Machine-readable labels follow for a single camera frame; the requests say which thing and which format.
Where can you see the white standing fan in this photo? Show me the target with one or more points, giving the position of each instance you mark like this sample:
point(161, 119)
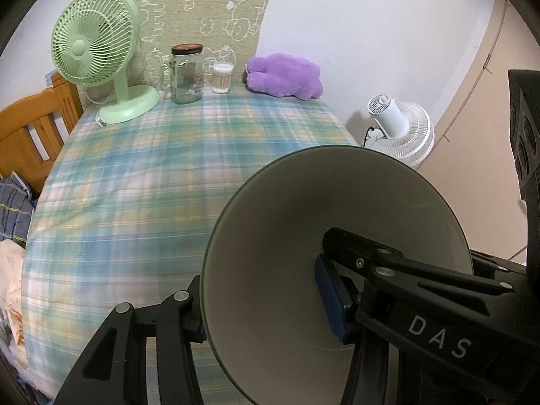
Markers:
point(409, 135)

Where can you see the clear cotton swab box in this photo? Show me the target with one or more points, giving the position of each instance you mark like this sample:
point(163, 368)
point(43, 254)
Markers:
point(222, 80)

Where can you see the beige door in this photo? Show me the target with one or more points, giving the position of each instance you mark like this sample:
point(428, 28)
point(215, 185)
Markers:
point(476, 114)

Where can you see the green cartoon printed mat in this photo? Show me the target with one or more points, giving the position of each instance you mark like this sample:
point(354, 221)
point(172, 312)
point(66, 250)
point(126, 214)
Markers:
point(202, 17)

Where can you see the wooden bed headboard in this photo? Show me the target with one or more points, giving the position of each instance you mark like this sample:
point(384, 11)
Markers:
point(25, 135)

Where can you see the peach cloth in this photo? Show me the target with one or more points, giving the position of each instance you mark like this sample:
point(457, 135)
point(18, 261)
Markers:
point(10, 270)

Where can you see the glass jar mug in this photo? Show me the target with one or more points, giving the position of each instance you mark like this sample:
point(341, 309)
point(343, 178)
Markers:
point(185, 80)

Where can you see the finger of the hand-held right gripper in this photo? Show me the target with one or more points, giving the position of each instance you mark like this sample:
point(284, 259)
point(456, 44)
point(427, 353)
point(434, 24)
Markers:
point(498, 263)
point(350, 249)

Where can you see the purple plush toy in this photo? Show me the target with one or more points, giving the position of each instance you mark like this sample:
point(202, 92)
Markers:
point(282, 76)

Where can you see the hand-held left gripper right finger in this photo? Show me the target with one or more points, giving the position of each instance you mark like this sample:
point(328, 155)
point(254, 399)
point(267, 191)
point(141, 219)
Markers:
point(333, 299)

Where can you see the plaid tablecloth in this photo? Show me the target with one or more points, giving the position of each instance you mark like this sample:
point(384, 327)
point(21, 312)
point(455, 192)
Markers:
point(147, 198)

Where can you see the grey floral ceramic bowl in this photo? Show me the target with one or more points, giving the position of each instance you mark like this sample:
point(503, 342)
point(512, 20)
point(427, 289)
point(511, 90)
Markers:
point(274, 261)

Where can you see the green desk fan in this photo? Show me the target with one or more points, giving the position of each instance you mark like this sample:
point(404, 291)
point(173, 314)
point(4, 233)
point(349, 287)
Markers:
point(78, 48)

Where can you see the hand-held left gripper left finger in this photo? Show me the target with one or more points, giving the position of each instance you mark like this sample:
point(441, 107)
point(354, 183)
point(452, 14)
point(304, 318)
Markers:
point(190, 316)

